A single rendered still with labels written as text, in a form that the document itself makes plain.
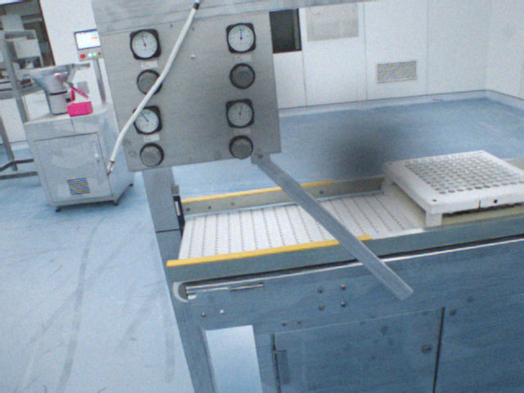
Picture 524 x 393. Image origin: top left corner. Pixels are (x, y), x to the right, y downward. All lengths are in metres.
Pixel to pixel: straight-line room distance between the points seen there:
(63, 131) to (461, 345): 3.06
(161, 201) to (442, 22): 5.69
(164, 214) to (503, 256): 0.70
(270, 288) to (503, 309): 0.51
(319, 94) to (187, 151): 5.44
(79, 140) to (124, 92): 2.86
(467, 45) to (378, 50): 1.22
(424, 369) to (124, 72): 0.84
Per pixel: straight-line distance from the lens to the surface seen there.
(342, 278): 0.74
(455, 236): 0.78
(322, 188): 0.95
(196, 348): 1.19
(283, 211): 0.92
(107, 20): 0.58
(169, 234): 1.00
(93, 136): 3.38
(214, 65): 0.57
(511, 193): 0.83
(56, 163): 3.57
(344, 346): 0.91
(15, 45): 4.47
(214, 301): 0.74
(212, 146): 0.59
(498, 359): 1.10
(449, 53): 6.43
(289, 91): 5.95
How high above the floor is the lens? 1.21
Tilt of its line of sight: 22 degrees down
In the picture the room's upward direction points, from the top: 7 degrees counter-clockwise
